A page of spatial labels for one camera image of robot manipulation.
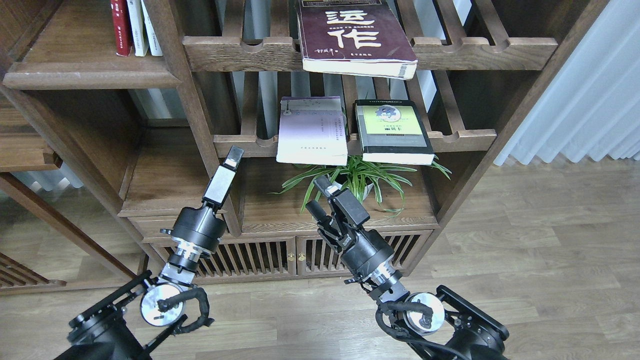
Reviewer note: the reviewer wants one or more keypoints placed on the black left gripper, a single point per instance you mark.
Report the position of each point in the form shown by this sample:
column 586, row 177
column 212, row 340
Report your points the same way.
column 200, row 226

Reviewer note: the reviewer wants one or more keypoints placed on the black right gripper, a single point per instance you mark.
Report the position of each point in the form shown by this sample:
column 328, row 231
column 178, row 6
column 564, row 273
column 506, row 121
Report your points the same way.
column 362, row 252

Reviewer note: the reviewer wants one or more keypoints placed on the pale lavender white book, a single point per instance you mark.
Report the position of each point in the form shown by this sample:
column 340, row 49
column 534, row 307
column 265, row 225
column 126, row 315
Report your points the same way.
column 312, row 131

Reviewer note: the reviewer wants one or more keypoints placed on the green and black book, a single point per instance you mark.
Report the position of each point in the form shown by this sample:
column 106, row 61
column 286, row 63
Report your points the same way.
column 391, row 131

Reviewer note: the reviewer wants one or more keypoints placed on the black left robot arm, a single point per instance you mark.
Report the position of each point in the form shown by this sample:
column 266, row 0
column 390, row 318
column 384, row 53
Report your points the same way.
column 171, row 300

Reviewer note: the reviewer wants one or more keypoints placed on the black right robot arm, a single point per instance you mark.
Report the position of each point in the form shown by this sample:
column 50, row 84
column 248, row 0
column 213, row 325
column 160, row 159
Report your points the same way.
column 437, row 326

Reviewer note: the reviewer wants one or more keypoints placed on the white plant pot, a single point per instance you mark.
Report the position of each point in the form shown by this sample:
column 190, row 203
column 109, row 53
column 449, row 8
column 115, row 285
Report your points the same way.
column 367, row 190

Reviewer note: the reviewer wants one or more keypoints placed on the green spider plant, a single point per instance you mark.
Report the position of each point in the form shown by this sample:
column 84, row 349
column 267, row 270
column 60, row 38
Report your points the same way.
column 357, row 175

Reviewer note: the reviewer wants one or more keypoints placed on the dark wooden bookshelf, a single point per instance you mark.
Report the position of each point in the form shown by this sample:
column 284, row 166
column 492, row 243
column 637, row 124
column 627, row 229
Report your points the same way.
column 145, row 134

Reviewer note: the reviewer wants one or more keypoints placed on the white teal upright book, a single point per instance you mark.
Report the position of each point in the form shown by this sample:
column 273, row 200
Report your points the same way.
column 154, row 45

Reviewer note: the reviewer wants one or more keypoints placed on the maroon book white characters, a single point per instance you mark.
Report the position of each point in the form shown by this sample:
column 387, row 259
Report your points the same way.
column 353, row 37

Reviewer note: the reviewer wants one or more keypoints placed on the red upright book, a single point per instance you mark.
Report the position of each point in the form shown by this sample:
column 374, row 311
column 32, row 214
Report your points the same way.
column 122, row 27

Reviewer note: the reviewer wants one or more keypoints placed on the white curtain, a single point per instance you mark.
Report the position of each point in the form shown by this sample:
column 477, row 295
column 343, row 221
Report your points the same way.
column 592, row 107

